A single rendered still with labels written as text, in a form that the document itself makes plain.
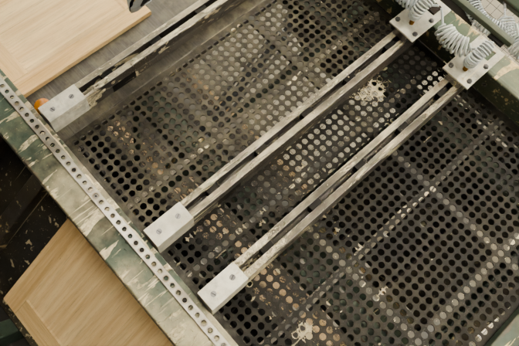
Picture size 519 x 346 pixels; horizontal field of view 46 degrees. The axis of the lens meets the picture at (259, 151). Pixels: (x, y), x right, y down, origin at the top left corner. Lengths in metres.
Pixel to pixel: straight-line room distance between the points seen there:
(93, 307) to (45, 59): 0.79
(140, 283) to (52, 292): 0.55
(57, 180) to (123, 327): 0.52
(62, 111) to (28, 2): 0.46
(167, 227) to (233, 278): 0.22
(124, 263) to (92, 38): 0.75
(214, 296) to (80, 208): 0.44
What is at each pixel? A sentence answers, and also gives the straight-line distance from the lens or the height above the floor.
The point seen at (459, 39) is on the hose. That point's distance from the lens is 1.91.
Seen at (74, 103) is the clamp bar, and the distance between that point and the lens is 1.85.
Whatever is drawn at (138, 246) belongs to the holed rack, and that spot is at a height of 0.89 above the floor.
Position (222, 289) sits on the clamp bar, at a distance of 1.62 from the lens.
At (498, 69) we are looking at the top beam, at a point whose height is 1.87.
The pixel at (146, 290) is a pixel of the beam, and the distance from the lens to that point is 1.65.
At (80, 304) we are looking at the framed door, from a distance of 2.08.
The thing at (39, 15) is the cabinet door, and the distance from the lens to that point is 2.12.
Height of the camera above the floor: 1.70
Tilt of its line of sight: 15 degrees down
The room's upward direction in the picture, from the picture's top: 42 degrees clockwise
